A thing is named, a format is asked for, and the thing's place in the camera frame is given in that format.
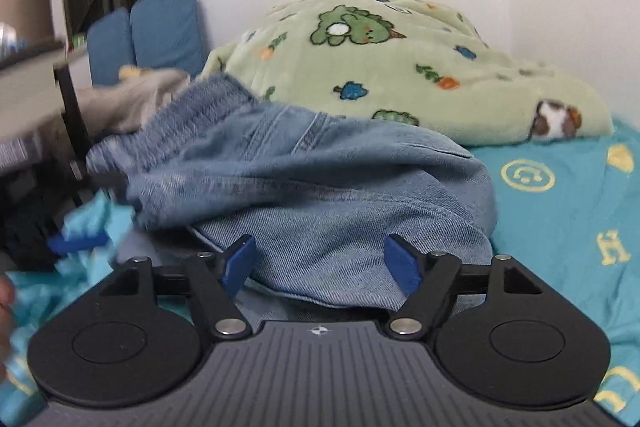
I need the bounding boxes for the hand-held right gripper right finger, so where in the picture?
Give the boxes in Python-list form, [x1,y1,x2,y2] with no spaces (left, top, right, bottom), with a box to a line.
[383,233,546,341]

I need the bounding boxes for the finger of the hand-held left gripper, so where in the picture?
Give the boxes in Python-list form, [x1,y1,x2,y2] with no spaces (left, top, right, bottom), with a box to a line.
[47,229,112,258]

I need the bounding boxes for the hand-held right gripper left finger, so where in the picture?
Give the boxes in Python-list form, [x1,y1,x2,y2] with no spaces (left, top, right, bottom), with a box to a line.
[95,234,259,341]

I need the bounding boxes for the blue denim jeans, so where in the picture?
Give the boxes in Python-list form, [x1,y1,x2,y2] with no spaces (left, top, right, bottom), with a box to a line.
[85,72,501,323]

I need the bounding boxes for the person's left hand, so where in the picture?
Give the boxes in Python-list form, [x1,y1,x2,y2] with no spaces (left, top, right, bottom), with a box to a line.
[0,274,17,380]

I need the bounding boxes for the beige cloth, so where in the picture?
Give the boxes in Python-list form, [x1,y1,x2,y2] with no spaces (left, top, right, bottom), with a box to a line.
[75,67,193,142]

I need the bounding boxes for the white table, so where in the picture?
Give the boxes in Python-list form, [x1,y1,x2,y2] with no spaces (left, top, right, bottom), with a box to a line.
[0,39,73,142]

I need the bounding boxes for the yellow soft item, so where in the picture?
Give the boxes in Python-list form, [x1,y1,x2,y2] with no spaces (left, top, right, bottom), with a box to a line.
[117,63,153,81]

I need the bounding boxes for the green printed fleece blanket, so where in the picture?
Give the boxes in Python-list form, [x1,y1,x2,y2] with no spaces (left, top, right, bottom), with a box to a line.
[200,0,616,146]

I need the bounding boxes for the blue cushion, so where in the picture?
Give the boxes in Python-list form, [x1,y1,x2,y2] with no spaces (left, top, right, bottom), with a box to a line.
[130,0,211,78]
[86,7,136,88]

